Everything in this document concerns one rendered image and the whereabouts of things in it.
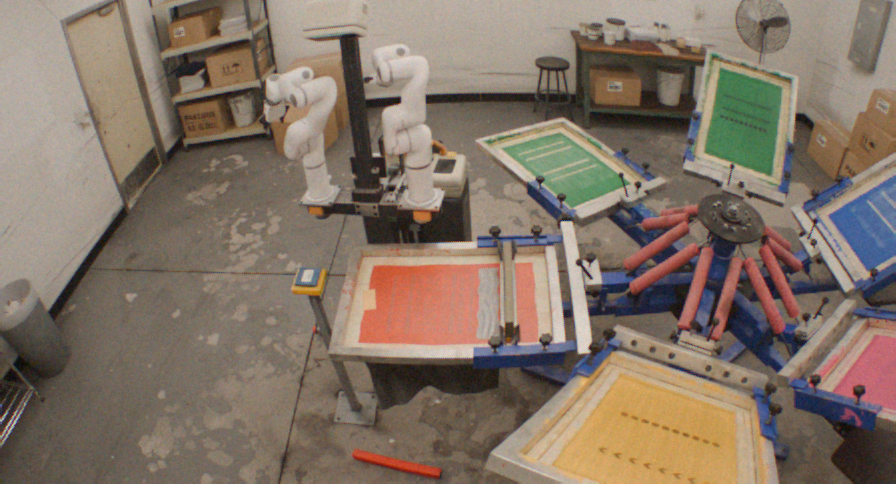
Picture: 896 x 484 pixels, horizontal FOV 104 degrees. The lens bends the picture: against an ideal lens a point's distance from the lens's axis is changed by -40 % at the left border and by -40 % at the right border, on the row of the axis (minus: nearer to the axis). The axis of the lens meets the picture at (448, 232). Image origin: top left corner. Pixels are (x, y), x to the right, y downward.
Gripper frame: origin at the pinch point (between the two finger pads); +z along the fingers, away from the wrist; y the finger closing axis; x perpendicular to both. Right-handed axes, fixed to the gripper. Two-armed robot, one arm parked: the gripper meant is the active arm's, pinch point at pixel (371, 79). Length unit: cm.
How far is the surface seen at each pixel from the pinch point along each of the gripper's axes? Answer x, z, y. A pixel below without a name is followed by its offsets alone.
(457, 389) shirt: -116, -74, -32
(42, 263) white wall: -70, 237, -213
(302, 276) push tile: -73, -20, -59
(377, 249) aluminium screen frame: -69, -32, -28
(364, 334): -87, -58, -55
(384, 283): -78, -44, -35
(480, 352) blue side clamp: -91, -94, -35
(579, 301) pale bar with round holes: -85, -108, 0
